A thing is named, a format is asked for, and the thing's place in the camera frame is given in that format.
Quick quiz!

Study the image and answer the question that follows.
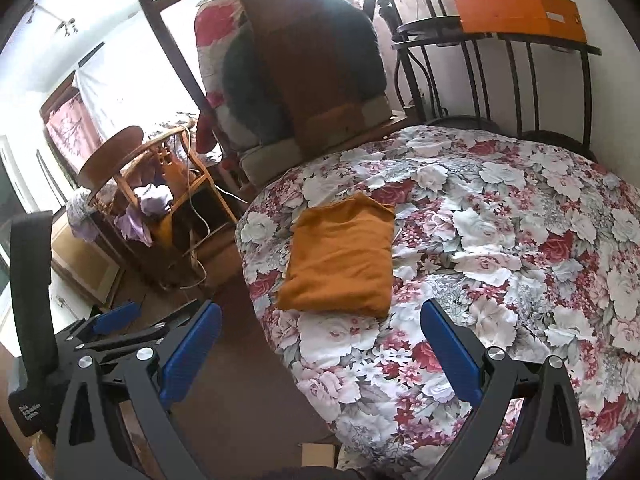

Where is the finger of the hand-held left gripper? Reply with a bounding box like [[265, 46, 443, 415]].
[[55, 302, 140, 356], [75, 302, 201, 357]]

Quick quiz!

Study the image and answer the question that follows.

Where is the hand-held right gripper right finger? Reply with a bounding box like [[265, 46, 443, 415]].
[[420, 299, 587, 480]]

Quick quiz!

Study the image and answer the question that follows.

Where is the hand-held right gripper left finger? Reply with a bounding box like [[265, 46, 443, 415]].
[[54, 300, 223, 480]]

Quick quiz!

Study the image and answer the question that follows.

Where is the orange knitted cardigan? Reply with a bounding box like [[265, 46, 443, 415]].
[[276, 192, 397, 319]]

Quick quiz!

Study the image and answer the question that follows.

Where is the light wooden board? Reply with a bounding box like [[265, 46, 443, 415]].
[[50, 217, 123, 308]]

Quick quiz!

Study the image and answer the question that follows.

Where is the rattan chair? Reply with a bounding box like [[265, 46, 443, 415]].
[[77, 125, 238, 291]]

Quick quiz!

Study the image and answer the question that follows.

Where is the purple cloth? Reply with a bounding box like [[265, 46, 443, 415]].
[[115, 184, 173, 246]]

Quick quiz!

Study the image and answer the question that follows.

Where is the floral blanket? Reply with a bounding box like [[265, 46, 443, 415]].
[[235, 125, 640, 480]]

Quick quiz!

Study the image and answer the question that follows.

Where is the round wooden board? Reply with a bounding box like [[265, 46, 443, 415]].
[[77, 126, 146, 191]]

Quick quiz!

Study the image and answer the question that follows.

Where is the small cardboard box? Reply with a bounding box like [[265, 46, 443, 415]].
[[300, 441, 342, 467]]

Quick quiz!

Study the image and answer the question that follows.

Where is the pink curtain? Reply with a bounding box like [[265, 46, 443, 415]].
[[45, 92, 103, 173]]

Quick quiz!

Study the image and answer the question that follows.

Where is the beige seat cushion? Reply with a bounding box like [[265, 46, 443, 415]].
[[239, 102, 408, 188]]

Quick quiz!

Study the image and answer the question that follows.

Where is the red cloth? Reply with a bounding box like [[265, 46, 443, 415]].
[[195, 105, 219, 153]]

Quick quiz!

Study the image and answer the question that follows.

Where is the black metal round table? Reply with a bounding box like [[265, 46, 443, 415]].
[[390, 14, 603, 161]]

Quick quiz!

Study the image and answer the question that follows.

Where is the floral cushion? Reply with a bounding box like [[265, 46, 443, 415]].
[[194, 0, 261, 151]]

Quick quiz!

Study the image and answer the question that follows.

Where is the brown wooden chair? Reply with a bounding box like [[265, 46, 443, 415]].
[[139, 0, 401, 161]]

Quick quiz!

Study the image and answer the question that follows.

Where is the grey cushion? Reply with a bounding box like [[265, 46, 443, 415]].
[[222, 0, 388, 143]]

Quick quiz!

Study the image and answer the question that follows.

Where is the orange box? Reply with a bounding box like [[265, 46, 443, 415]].
[[454, 0, 587, 42]]

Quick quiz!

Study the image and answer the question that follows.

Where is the ceiling spotlight rail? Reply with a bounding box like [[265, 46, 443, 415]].
[[25, 2, 81, 38]]

